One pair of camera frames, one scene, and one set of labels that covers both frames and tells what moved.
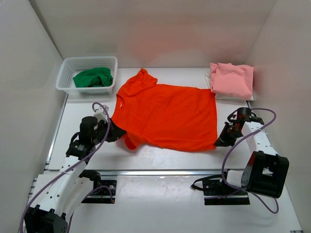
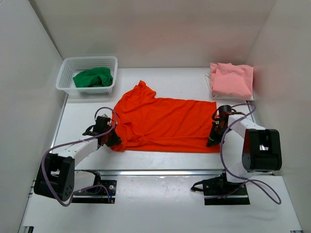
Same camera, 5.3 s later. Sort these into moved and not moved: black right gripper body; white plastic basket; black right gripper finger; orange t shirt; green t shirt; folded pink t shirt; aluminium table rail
Moved: orange t shirt; black right gripper body; black right gripper finger
Not moved: folded pink t shirt; green t shirt; white plastic basket; aluminium table rail
